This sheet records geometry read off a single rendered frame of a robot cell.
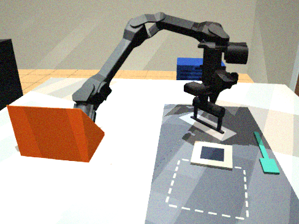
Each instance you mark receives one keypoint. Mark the teal trowel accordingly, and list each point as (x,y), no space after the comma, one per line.
(268,165)

